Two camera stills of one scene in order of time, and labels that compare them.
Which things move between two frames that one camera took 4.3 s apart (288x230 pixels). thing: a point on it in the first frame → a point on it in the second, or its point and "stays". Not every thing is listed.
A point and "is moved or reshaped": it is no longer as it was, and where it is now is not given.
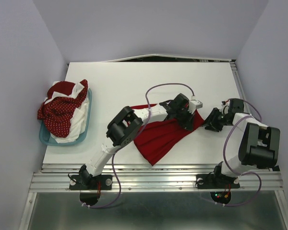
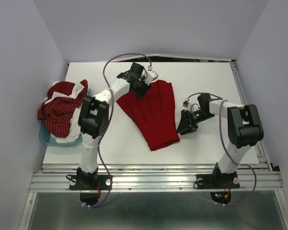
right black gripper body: (217, 119) → (193, 118)
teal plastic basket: (46, 139) stays
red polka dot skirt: (56, 113) stays
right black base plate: (216, 181) stays
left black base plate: (87, 182) stays
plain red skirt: (155, 138) is moved or reshaped
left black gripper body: (184, 117) → (141, 88)
